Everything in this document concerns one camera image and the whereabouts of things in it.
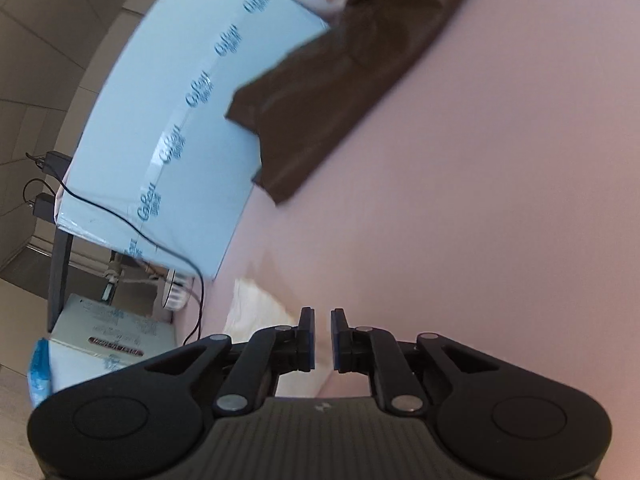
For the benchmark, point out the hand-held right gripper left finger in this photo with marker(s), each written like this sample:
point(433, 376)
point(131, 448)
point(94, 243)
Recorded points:
point(307, 340)

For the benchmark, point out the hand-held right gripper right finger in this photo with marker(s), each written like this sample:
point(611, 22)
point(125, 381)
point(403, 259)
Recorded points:
point(339, 340)

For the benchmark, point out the white and black shirt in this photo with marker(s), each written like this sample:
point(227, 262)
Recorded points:
point(255, 310)

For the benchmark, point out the white bowl with black stripes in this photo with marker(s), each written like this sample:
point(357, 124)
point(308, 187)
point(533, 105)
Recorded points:
point(175, 290)

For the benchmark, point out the light blue labelled cardboard box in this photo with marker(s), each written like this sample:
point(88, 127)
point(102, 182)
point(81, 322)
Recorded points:
point(220, 170)

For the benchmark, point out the large light blue cardboard box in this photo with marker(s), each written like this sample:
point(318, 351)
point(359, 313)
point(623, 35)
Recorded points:
point(100, 325)

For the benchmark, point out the blue tissue pack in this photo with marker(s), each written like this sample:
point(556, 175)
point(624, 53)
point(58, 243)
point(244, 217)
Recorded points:
point(40, 375)

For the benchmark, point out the dark brown cloth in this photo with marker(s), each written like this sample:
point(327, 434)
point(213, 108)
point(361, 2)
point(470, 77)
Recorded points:
point(350, 60)

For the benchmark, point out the black power adapter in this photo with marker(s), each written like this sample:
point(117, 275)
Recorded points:
point(44, 205)
point(55, 161)

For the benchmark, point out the dark metal post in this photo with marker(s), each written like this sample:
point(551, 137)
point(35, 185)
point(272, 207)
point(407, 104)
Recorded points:
point(60, 280)

